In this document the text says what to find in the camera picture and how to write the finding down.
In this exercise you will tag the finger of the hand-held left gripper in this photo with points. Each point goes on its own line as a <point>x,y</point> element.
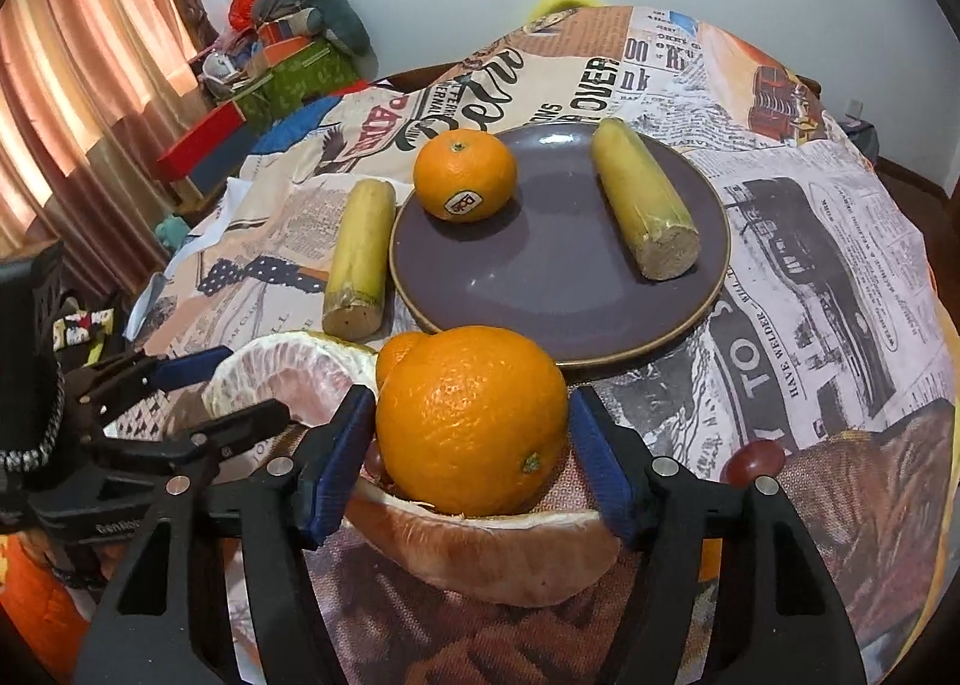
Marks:
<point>244,422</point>
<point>191,366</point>

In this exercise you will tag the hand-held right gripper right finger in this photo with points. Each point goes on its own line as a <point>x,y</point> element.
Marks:
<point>600,464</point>

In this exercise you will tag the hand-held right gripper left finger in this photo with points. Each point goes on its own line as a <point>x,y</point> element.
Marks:
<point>336,464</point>

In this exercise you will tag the pink pomelo peel piece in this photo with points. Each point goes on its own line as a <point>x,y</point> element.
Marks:
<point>300,373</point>

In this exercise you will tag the large orange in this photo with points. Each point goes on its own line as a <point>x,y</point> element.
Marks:
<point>472,422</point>

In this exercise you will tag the red grape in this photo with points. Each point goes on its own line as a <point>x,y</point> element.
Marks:
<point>373,461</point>
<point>754,464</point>

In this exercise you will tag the small orange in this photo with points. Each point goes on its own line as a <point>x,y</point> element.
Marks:
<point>396,355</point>

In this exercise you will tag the teal plush toy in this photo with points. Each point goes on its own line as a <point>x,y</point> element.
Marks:
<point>171,231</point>

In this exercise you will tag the pink pomelo peel bowl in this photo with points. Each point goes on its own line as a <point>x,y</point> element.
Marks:
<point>487,557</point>

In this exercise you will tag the purple plate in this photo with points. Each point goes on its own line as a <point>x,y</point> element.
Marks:
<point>540,280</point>

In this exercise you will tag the yellow sugarcane piece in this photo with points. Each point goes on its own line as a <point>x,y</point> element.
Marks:
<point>360,257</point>
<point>641,197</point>

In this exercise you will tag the red and blue box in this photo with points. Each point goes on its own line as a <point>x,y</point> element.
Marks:
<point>202,145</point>

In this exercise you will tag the pink curtain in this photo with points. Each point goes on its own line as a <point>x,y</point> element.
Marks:
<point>75,70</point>

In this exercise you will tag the newspaper print tablecloth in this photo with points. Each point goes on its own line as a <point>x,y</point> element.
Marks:
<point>795,280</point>

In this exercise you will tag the orange cloth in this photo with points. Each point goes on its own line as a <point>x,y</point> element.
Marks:
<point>37,602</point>

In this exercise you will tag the green box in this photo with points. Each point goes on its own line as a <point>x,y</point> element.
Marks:
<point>300,81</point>

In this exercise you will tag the orange with sticker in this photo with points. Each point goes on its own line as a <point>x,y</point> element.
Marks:
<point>465,171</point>

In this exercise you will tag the red bag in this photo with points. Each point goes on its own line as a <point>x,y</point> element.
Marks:
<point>244,8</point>

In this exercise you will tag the grey plush toy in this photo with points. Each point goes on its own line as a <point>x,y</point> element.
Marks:
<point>322,6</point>

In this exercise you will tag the white wall socket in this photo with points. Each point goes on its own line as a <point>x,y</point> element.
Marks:
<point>854,107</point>

